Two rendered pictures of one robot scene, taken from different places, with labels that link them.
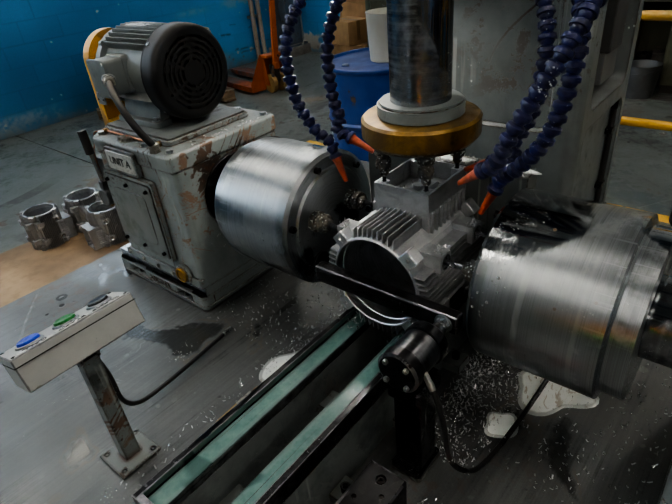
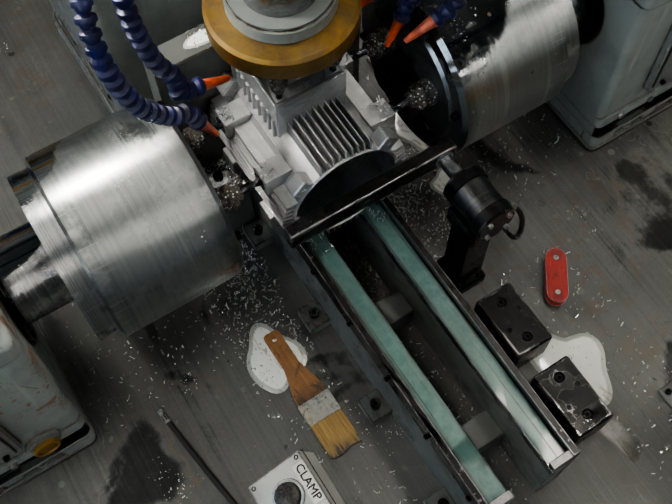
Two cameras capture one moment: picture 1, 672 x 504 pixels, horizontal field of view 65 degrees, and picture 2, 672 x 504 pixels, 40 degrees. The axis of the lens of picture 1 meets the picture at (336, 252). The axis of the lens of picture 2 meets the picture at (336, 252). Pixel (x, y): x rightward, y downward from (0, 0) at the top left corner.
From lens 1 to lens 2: 0.92 m
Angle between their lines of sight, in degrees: 55
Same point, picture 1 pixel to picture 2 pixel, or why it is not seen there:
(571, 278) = (531, 41)
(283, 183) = (194, 204)
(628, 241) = not seen: outside the picture
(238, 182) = (123, 262)
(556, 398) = not seen: hidden behind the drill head
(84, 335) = not seen: outside the picture
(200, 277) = (76, 418)
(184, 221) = (44, 386)
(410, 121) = (325, 22)
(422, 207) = (338, 86)
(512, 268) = (490, 70)
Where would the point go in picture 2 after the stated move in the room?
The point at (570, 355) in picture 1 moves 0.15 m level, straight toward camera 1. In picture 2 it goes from (547, 91) to (637, 159)
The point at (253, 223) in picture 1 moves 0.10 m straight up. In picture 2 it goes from (185, 278) to (171, 239)
